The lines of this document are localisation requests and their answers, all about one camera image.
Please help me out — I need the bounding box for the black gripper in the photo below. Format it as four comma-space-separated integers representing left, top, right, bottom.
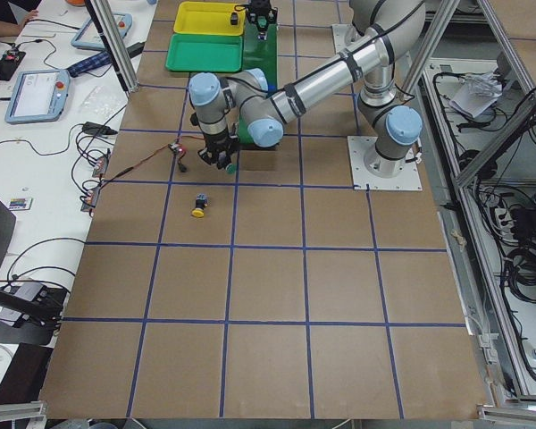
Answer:
197, 137, 239, 170
245, 0, 277, 25

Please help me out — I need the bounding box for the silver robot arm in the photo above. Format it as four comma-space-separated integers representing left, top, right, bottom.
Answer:
188, 1, 425, 171

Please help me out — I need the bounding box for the green conveyor belt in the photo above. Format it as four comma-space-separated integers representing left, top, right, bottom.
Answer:
238, 22, 279, 150

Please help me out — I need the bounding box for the small motor controller board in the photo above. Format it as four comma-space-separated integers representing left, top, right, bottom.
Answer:
168, 142, 186, 158

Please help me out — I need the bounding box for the yellow plastic tray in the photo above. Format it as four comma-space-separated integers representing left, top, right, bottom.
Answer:
173, 1, 245, 37

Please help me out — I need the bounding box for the green plastic tray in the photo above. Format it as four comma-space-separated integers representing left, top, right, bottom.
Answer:
165, 33, 243, 72

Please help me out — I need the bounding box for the black power adapter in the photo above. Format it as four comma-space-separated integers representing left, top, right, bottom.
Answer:
81, 122, 118, 136

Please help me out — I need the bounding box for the upper teach pendant tablet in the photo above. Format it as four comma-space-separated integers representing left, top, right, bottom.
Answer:
70, 12, 134, 50

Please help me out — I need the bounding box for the teach pendant tablet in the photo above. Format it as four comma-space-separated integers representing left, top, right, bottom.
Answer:
70, 12, 134, 50
4, 69, 71, 124

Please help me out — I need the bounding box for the lower teach pendant tablet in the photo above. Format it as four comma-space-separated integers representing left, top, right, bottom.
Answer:
4, 69, 71, 124

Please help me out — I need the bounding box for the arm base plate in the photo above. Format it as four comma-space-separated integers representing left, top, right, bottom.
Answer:
348, 136, 423, 192
331, 24, 362, 54

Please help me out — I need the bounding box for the aluminium frame post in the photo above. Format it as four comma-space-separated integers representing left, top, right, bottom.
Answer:
85, 0, 138, 94

